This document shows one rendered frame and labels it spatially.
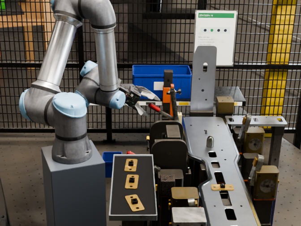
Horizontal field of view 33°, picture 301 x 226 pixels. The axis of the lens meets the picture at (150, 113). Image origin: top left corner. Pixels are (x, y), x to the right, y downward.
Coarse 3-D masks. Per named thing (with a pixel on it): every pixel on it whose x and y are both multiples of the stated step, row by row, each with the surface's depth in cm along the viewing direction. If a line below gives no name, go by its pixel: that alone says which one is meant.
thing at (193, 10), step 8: (144, 8) 276; (168, 8) 277; (184, 8) 278; (192, 8) 278; (144, 16) 266; (160, 16) 267; (168, 16) 267; (176, 16) 267; (184, 16) 267; (192, 16) 267
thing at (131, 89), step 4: (120, 80) 217; (120, 84) 219; (120, 88) 216; (124, 88) 218; (128, 88) 220; (132, 88) 217; (136, 88) 220; (124, 92) 217; (128, 92) 216; (132, 92) 215; (136, 92) 217; (128, 96) 215; (132, 96) 215; (136, 96) 215; (140, 96) 215; (128, 100) 216; (132, 100) 216; (136, 100) 216; (128, 104) 219; (132, 104) 217
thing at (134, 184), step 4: (128, 176) 163; (132, 176) 164; (136, 176) 163; (128, 180) 161; (132, 180) 159; (136, 180) 161; (128, 184) 158; (132, 184) 158; (136, 184) 158; (128, 188) 156; (132, 188) 156; (136, 188) 156
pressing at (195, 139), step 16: (192, 128) 236; (208, 128) 236; (224, 128) 236; (192, 144) 221; (224, 144) 221; (208, 160) 208; (224, 160) 208; (208, 176) 195; (224, 176) 196; (240, 176) 197; (208, 192) 185; (240, 192) 185; (208, 208) 176; (224, 208) 176; (240, 208) 176; (208, 224) 167; (224, 224) 167; (240, 224) 167; (256, 224) 168
